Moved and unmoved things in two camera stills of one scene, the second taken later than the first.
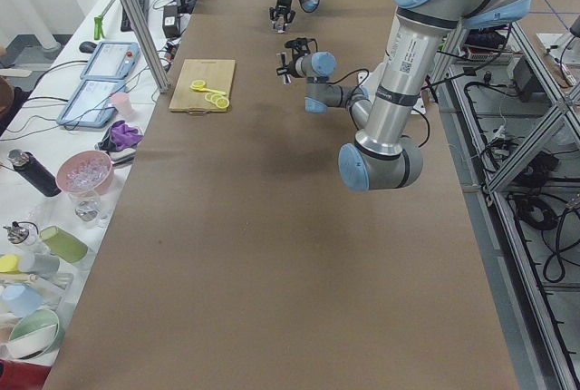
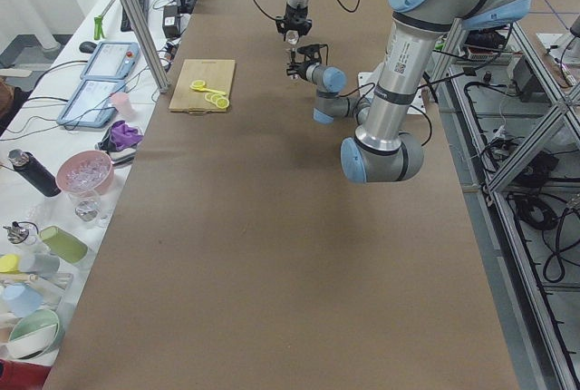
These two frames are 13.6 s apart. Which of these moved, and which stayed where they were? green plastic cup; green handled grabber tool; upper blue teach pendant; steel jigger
Moved: steel jigger
Stayed: green handled grabber tool; upper blue teach pendant; green plastic cup
